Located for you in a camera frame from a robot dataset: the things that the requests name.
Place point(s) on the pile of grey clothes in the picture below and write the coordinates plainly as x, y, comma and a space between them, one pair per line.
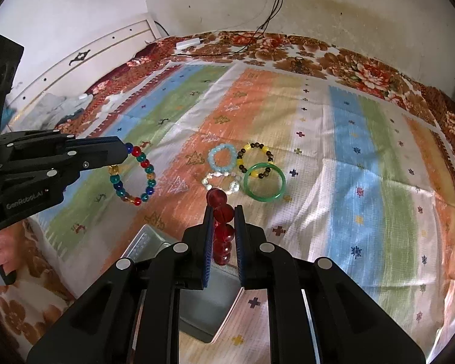
55, 112

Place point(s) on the grey metal box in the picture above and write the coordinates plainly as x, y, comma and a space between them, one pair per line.
197, 311

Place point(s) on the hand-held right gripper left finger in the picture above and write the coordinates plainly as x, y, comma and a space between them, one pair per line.
208, 244

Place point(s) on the floral brown bedsheet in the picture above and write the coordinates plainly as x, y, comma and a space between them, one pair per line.
356, 64

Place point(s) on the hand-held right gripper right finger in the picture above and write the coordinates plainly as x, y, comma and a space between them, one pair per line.
240, 246

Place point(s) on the striped patterned blanket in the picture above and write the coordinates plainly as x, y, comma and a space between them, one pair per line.
349, 182

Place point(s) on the white power adapter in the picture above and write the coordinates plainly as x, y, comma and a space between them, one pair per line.
188, 43

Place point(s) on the green jade bangle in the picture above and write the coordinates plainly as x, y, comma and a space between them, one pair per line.
250, 193

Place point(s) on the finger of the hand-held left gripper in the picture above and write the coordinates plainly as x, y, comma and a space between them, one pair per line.
94, 140
98, 157

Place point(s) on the white wooden headboard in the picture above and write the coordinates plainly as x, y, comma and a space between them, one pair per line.
98, 57

